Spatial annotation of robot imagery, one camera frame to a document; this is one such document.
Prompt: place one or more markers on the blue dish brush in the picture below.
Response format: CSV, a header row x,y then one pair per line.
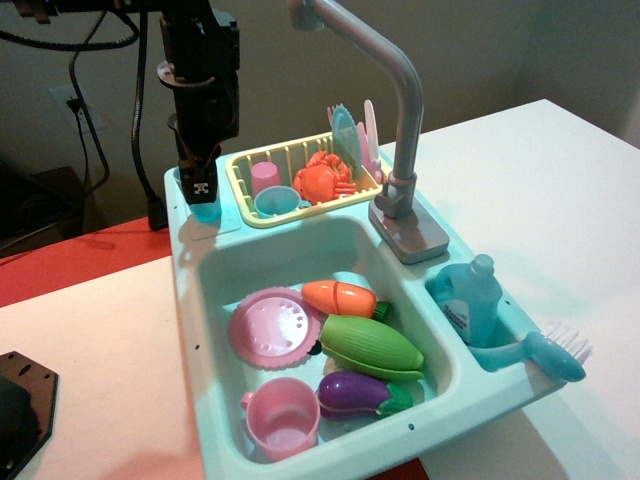
x,y
558,351

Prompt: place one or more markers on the pink plate in sink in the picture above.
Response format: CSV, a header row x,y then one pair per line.
x,y
274,328

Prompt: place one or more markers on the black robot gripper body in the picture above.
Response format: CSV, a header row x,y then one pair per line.
x,y
202,59

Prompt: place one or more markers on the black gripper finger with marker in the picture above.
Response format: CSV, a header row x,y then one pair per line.
x,y
199,180

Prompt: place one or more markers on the small blue plastic cup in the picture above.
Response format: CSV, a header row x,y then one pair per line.
x,y
208,212

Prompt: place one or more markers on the pink mug in sink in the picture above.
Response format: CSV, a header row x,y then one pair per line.
x,y
282,417

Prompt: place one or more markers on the pink toy knife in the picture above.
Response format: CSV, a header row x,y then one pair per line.
x,y
373,163

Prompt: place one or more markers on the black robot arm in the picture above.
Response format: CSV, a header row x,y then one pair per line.
x,y
42,11

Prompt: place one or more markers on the green toy corn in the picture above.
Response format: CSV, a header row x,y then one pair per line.
x,y
372,348

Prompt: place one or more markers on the pink toy fork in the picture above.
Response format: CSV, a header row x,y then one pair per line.
x,y
331,116

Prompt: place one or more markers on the blue plate in rack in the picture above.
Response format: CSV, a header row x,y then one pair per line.
x,y
346,141

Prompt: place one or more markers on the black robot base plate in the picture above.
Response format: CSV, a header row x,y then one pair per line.
x,y
28,402

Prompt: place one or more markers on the orange toy carrot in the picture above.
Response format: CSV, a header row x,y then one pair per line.
x,y
345,299

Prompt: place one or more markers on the blue mug in rack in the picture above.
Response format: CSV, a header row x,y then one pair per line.
x,y
278,200

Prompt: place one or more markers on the blue toy soap bottle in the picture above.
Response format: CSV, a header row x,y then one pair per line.
x,y
468,295

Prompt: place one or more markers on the yellow dish drying rack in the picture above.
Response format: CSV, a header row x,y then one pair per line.
x,y
291,160

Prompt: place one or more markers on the pink plate in rack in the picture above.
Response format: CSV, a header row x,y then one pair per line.
x,y
364,144

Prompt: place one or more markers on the purple toy eggplant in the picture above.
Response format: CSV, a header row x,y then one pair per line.
x,y
345,395

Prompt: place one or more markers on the grey toy faucet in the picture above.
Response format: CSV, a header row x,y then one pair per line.
x,y
402,221

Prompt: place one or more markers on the pink cup in rack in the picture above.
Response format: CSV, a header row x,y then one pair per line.
x,y
264,175

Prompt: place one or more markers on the orange toy crab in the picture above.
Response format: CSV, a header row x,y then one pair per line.
x,y
324,178

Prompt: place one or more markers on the white wall outlet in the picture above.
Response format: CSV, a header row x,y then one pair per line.
x,y
64,96

